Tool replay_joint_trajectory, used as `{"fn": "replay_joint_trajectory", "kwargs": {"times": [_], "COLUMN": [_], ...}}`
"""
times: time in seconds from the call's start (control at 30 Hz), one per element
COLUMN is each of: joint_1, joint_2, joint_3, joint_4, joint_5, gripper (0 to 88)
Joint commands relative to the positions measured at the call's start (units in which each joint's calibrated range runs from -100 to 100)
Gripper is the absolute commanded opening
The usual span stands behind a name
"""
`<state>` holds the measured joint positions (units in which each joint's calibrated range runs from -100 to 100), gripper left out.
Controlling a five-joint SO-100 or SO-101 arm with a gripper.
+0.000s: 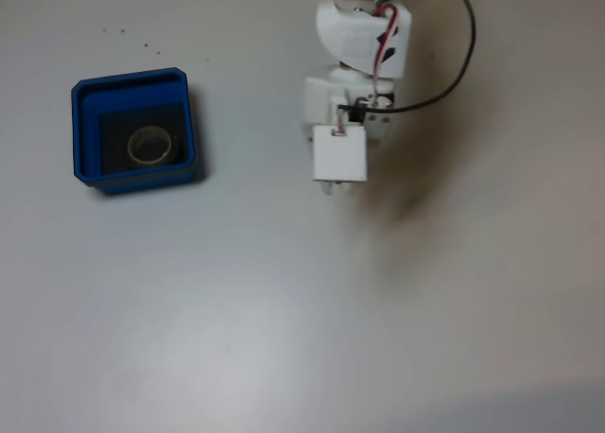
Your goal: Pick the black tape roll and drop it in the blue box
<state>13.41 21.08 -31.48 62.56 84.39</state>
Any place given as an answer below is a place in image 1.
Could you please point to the black tape roll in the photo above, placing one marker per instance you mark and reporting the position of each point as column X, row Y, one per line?
column 178, row 150

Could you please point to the blue plastic box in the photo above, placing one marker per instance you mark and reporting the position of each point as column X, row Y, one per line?
column 142, row 180

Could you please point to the white camera box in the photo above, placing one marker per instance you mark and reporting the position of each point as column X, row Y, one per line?
column 339, row 154

